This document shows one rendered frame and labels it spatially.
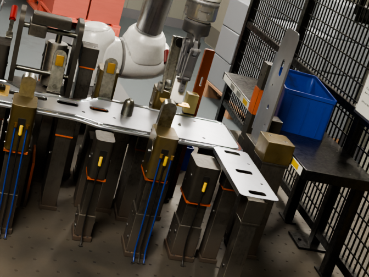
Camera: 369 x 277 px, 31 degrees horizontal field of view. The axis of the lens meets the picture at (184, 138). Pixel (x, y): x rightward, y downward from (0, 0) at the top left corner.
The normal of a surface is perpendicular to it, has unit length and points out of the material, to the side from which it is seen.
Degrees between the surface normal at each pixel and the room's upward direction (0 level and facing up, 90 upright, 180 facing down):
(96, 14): 90
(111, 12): 90
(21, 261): 0
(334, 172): 0
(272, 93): 90
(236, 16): 90
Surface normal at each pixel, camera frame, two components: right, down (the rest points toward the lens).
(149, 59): 0.39, 0.62
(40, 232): 0.26, -0.91
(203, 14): 0.18, 0.38
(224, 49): -0.91, -0.13
